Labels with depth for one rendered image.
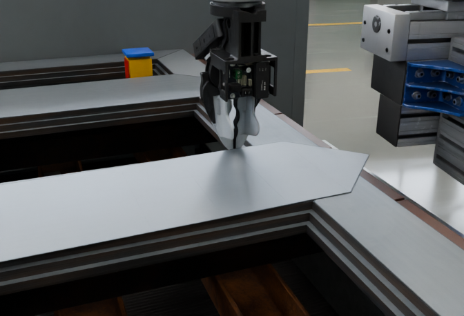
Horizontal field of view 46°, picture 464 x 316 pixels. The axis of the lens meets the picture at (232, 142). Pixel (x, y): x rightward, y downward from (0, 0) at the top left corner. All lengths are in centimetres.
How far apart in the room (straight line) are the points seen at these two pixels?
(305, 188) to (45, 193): 31
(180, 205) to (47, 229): 15
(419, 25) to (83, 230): 75
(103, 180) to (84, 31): 77
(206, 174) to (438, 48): 60
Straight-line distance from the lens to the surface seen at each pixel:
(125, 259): 59
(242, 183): 69
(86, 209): 65
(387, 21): 111
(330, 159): 76
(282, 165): 73
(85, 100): 104
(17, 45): 143
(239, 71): 70
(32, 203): 68
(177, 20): 147
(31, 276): 59
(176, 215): 62
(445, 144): 119
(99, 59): 136
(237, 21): 68
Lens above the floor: 115
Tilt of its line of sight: 22 degrees down
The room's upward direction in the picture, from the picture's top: straight up
